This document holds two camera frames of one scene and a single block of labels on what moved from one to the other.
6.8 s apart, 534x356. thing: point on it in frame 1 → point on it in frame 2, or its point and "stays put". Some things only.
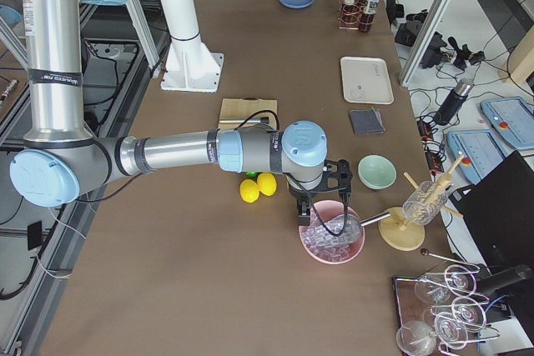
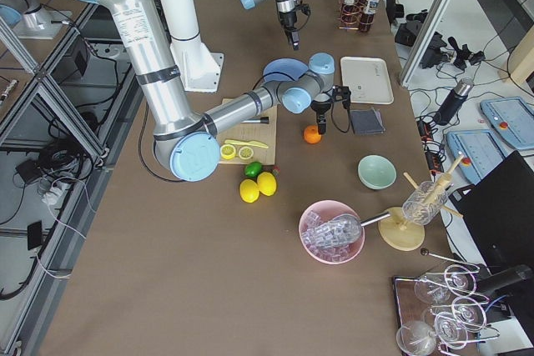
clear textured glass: x=426 y=203 stays put
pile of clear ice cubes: x=330 y=241 stays put
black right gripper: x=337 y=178 → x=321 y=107
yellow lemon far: x=267 y=183 stays put
